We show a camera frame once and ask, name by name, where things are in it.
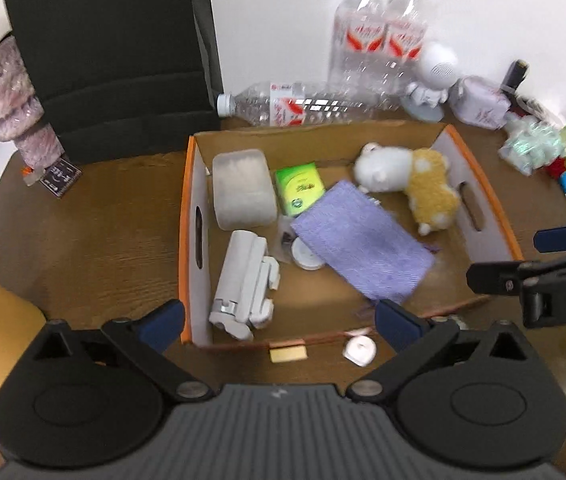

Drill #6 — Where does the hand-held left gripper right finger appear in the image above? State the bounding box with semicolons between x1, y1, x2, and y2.
345;298;546;404

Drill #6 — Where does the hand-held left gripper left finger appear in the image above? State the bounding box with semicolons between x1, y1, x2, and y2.
29;298;214;404

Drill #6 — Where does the red cardboard box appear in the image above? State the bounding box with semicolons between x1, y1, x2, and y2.
178;122;525;349

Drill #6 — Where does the purple drawstring pouch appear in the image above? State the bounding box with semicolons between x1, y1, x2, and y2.
290;179;439;307

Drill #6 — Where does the white folding stand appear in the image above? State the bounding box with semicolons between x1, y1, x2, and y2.
207;229;282;342

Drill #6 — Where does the white and tan plush toy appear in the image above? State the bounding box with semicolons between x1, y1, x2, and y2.
352;142;462;237

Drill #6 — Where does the clear cotton swab box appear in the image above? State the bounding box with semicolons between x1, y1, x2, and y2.
211;148;279;231

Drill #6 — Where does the green tissue pack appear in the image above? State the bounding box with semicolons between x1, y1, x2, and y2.
274;161;328;218

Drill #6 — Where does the small white round cap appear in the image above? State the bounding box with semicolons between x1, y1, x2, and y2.
342;334;378;367

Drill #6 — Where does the crumpled clear wrapper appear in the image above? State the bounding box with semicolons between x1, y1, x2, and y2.
500;114;566;177

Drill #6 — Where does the small yellow block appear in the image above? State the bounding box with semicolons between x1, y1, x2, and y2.
269;344;309;363

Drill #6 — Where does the white plastic packet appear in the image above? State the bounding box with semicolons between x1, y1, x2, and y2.
449;75;510;129

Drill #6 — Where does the small black device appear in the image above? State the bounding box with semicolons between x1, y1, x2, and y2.
502;59;530;94

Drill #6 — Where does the small black card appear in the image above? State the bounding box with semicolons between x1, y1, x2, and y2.
40;156;83;200

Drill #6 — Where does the white round robot toy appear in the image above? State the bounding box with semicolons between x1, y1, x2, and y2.
401;42;460;122

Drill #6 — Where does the red label water bottle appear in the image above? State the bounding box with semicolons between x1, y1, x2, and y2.
216;79;380;129
379;0;432;97
329;0;390;92

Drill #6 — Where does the black paper bag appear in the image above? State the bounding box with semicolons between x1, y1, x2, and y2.
1;0;224;165

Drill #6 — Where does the purple textured vase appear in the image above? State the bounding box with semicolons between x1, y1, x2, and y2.
0;35;66;169

